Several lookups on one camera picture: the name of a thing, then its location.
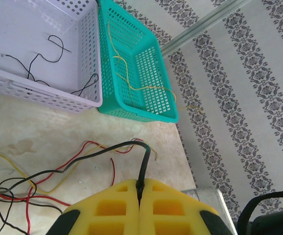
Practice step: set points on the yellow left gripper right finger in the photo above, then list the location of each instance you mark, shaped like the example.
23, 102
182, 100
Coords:
175, 220

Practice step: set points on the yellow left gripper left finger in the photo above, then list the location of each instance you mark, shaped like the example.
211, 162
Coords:
107, 220

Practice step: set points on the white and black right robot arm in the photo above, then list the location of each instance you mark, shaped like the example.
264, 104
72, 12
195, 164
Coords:
273, 222

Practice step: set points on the teal plastic basket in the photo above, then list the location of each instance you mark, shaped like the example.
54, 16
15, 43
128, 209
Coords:
136, 113

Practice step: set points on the lavender plastic basket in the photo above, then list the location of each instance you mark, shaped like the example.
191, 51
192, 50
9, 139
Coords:
9, 24

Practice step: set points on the aluminium side rail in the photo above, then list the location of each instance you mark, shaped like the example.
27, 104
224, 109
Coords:
212, 210

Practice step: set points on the aluminium frame post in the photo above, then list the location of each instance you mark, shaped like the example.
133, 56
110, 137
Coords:
204, 24

